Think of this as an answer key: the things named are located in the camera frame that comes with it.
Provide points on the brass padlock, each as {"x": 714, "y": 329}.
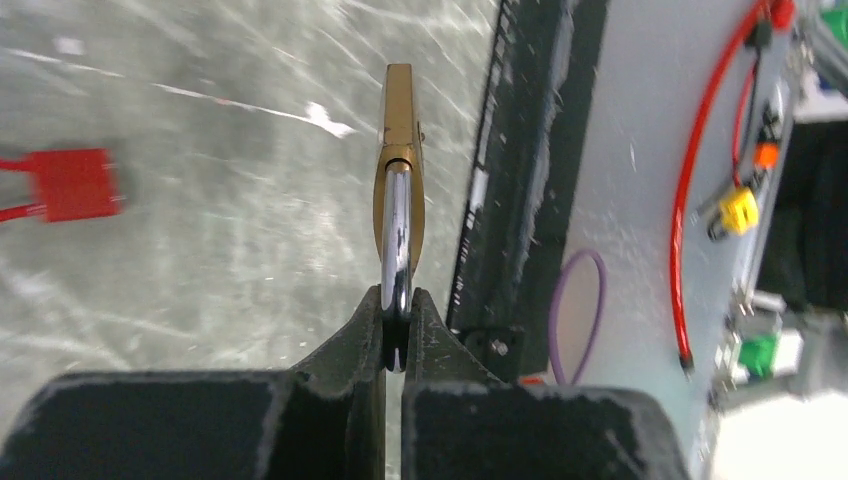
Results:
{"x": 398, "y": 209}

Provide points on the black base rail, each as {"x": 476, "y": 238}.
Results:
{"x": 526, "y": 159}

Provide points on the red cable lock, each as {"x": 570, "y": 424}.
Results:
{"x": 67, "y": 185}

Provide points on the green plastic block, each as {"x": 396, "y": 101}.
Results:
{"x": 757, "y": 355}

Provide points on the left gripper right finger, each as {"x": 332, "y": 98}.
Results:
{"x": 460, "y": 422}

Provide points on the yellow connector plug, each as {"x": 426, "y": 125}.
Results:
{"x": 737, "y": 213}

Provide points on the aluminium frame rail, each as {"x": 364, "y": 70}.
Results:
{"x": 758, "y": 163}

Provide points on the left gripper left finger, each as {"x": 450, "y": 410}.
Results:
{"x": 323, "y": 418}

